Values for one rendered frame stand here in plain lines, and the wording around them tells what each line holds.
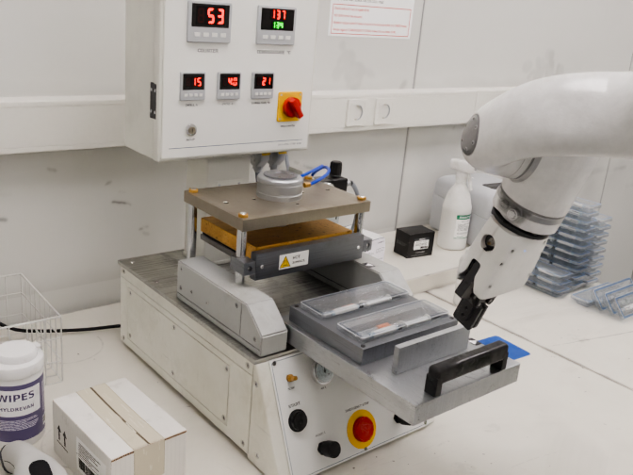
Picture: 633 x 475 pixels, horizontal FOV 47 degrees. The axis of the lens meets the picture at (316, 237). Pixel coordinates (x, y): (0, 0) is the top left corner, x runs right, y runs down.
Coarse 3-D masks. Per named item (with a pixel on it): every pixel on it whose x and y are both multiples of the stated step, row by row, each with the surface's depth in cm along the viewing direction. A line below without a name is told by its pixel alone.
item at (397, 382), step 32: (288, 320) 112; (320, 352) 106; (416, 352) 101; (448, 352) 106; (352, 384) 101; (384, 384) 97; (416, 384) 97; (448, 384) 98; (480, 384) 100; (416, 416) 93
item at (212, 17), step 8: (200, 8) 120; (208, 8) 121; (216, 8) 122; (224, 8) 123; (200, 16) 120; (208, 16) 121; (216, 16) 122; (224, 16) 123; (200, 24) 121; (208, 24) 122; (216, 24) 123; (224, 24) 124
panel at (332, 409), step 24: (288, 360) 111; (312, 360) 114; (288, 384) 111; (312, 384) 113; (336, 384) 116; (288, 408) 110; (312, 408) 113; (336, 408) 116; (360, 408) 119; (384, 408) 122; (288, 432) 110; (312, 432) 112; (336, 432) 115; (384, 432) 121; (408, 432) 124; (288, 456) 109; (312, 456) 112
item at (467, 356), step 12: (480, 348) 100; (492, 348) 100; (504, 348) 102; (444, 360) 96; (456, 360) 96; (468, 360) 97; (480, 360) 98; (492, 360) 100; (504, 360) 102; (432, 372) 94; (444, 372) 94; (456, 372) 96; (468, 372) 98; (432, 384) 94; (432, 396) 94
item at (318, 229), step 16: (208, 224) 126; (224, 224) 125; (288, 224) 128; (304, 224) 129; (320, 224) 130; (336, 224) 131; (208, 240) 127; (224, 240) 123; (256, 240) 119; (272, 240) 120; (288, 240) 120; (304, 240) 122
